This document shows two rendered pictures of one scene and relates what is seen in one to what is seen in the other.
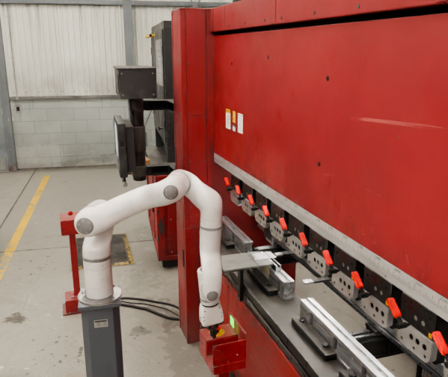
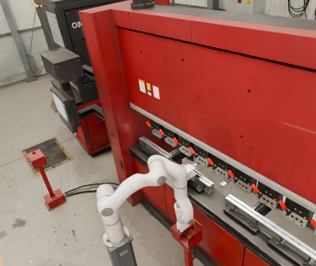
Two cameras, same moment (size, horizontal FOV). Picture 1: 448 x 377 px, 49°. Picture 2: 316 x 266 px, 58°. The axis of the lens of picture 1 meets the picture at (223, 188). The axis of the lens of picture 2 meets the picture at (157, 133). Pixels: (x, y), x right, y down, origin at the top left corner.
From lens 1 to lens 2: 1.03 m
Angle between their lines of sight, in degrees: 22
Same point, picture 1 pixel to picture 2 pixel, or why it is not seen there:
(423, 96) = not seen: outside the picture
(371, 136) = (293, 134)
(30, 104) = not seen: outside the picture
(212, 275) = (189, 212)
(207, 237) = (181, 192)
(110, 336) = (129, 255)
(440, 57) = not seen: outside the picture
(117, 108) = (6, 43)
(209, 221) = (182, 184)
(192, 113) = (112, 82)
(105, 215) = (118, 200)
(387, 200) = (307, 170)
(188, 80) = (105, 62)
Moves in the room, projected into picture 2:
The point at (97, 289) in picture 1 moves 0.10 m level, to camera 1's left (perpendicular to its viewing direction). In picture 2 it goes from (117, 236) to (103, 241)
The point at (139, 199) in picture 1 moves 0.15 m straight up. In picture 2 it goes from (137, 185) to (134, 167)
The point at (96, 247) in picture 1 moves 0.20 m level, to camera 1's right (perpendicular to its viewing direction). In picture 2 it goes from (113, 217) to (142, 207)
